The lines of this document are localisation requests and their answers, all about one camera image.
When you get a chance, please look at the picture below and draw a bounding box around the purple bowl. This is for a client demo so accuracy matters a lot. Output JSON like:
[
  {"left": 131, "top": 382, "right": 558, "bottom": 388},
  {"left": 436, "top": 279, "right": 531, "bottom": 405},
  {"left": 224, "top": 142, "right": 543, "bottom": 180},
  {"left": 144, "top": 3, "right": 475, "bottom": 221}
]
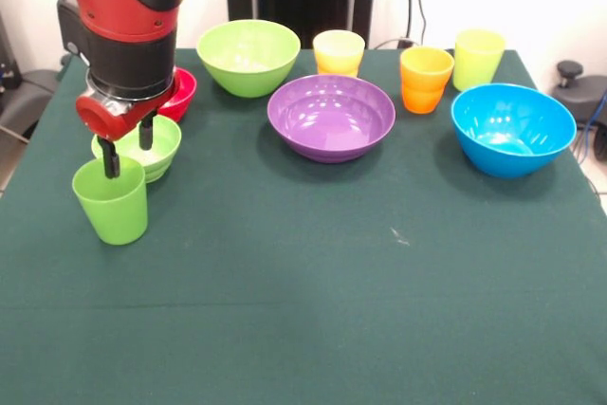
[{"left": 266, "top": 74, "right": 397, "bottom": 164}]

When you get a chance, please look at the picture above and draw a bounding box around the pink bowl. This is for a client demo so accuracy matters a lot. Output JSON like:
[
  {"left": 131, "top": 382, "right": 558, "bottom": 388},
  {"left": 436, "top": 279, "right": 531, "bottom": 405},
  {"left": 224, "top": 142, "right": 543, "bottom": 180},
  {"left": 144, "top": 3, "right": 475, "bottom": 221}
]
[{"left": 156, "top": 67, "right": 198, "bottom": 124}]

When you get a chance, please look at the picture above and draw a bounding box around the blue cable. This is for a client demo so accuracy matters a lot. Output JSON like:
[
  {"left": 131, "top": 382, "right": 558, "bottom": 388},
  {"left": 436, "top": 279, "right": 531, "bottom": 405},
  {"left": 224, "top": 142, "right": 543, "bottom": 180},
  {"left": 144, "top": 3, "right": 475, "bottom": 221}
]
[{"left": 574, "top": 91, "right": 607, "bottom": 165}]

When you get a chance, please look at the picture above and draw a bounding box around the large green bowl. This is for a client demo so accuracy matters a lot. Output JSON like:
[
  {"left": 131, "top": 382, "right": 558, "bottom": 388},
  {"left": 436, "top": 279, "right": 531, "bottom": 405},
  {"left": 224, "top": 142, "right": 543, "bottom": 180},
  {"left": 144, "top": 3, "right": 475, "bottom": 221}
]
[{"left": 195, "top": 19, "right": 302, "bottom": 99}]

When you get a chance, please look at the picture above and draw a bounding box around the grey caster base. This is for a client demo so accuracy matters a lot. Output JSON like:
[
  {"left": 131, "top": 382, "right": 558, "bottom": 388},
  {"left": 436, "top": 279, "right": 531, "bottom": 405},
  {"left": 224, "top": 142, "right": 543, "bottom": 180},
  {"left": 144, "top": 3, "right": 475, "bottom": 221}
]
[{"left": 0, "top": 68, "right": 62, "bottom": 140}]

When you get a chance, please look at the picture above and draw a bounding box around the blue bowl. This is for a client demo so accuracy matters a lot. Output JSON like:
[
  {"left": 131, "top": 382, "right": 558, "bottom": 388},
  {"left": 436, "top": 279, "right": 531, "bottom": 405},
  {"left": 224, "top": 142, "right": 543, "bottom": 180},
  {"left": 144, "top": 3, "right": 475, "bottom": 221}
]
[{"left": 450, "top": 83, "right": 578, "bottom": 180}]

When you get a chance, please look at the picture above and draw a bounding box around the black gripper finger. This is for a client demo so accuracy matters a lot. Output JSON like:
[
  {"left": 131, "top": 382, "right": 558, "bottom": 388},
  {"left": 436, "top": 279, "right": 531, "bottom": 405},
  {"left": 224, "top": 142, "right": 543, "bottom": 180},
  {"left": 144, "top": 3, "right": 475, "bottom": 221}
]
[
  {"left": 97, "top": 137, "right": 121, "bottom": 180},
  {"left": 138, "top": 113, "right": 157, "bottom": 151}
]

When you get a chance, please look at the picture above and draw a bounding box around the black caster base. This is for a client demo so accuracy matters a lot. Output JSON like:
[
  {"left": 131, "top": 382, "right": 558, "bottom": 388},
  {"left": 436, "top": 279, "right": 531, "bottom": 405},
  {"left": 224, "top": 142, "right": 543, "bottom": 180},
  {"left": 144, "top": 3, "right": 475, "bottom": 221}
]
[{"left": 551, "top": 60, "right": 607, "bottom": 116}]

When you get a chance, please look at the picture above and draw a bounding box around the lime yellow cup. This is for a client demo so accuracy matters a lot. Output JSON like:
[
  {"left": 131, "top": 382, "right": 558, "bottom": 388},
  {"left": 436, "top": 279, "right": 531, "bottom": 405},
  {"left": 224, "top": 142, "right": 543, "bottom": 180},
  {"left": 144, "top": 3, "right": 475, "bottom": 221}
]
[{"left": 452, "top": 28, "right": 507, "bottom": 93}]

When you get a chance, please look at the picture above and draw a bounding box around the dark green table cloth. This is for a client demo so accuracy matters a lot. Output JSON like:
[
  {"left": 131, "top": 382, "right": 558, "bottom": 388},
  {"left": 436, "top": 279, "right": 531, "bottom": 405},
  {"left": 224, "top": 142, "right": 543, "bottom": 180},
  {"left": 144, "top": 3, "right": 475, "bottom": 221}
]
[{"left": 0, "top": 47, "right": 607, "bottom": 405}]

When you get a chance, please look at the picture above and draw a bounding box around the small green bowl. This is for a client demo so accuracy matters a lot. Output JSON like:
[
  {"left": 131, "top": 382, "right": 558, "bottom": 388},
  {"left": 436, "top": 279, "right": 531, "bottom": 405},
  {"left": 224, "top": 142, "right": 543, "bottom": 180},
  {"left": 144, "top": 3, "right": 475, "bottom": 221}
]
[{"left": 90, "top": 115, "right": 183, "bottom": 184}]

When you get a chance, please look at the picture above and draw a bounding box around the orange cup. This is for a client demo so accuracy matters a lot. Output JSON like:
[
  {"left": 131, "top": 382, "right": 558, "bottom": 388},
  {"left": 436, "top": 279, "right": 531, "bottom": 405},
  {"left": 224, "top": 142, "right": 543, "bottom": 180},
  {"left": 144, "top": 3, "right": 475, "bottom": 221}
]
[{"left": 399, "top": 46, "right": 455, "bottom": 116}]

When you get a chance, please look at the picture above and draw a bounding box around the green cup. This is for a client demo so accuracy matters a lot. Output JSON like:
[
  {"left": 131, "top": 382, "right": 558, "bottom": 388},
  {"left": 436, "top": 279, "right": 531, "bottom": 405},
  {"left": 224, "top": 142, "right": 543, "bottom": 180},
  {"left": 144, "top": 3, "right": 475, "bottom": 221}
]
[{"left": 71, "top": 156, "right": 149, "bottom": 247}]

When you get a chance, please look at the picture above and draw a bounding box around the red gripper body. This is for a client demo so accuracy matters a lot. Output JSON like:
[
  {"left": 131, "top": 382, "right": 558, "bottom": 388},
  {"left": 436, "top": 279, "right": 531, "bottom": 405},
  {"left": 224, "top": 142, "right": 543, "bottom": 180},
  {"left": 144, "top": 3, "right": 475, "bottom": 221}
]
[{"left": 75, "top": 85, "right": 179, "bottom": 142}]

